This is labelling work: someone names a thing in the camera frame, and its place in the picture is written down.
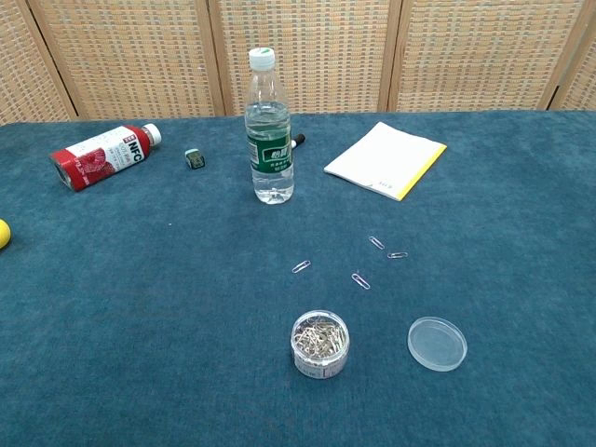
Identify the white notebook yellow spine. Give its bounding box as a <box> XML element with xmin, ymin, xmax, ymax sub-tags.
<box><xmin>323</xmin><ymin>121</ymin><xmax>448</xmax><ymax>202</ymax></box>

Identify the clear water bottle green label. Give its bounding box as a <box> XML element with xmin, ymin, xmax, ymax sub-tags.
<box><xmin>244</xmin><ymin>47</ymin><xmax>296</xmax><ymax>205</ymax></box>

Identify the clear jar of paper clips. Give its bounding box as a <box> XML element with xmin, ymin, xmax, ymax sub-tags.
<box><xmin>291</xmin><ymin>312</ymin><xmax>351</xmax><ymax>379</ymax></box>

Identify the clear round plastic lid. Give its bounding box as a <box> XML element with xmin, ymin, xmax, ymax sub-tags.
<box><xmin>407</xmin><ymin>316</ymin><xmax>468</xmax><ymax>373</ymax></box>

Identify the red juice bottle white cap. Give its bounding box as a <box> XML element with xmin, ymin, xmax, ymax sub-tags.
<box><xmin>48</xmin><ymin>123</ymin><xmax>163</xmax><ymax>193</ymax></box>

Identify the woven folding screen panel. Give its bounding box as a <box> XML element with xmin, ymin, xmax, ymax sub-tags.
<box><xmin>206</xmin><ymin>0</ymin><xmax>402</xmax><ymax>116</ymax></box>
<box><xmin>550</xmin><ymin>22</ymin><xmax>596</xmax><ymax>112</ymax></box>
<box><xmin>0</xmin><ymin>0</ymin><xmax>78</xmax><ymax>126</ymax></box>
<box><xmin>387</xmin><ymin>0</ymin><xmax>586</xmax><ymax>114</ymax></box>
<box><xmin>26</xmin><ymin>0</ymin><xmax>226</xmax><ymax>121</ymax></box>

